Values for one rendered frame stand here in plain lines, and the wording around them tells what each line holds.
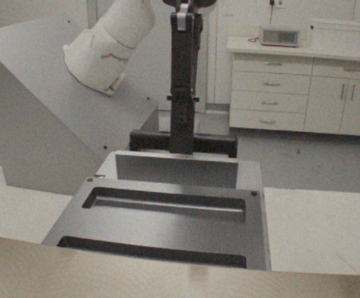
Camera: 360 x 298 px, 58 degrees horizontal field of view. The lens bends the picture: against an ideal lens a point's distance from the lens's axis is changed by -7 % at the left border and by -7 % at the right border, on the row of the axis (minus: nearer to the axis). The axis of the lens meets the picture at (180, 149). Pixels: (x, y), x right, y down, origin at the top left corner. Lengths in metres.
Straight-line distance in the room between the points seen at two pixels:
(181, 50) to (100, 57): 0.47
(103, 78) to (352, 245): 0.68
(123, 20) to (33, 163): 0.39
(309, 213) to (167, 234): 0.51
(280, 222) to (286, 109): 2.09
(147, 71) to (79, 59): 2.46
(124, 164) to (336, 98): 2.50
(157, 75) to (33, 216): 2.66
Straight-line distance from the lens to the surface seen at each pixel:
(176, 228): 0.33
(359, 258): 0.72
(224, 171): 0.41
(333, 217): 0.80
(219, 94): 3.32
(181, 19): 0.40
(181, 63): 0.41
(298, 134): 2.95
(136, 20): 0.82
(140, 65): 3.33
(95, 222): 0.34
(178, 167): 0.42
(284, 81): 2.71
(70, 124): 0.75
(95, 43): 0.86
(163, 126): 1.15
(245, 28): 3.14
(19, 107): 0.79
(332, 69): 2.76
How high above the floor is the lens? 1.21
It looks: 27 degrees down
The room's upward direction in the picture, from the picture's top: straight up
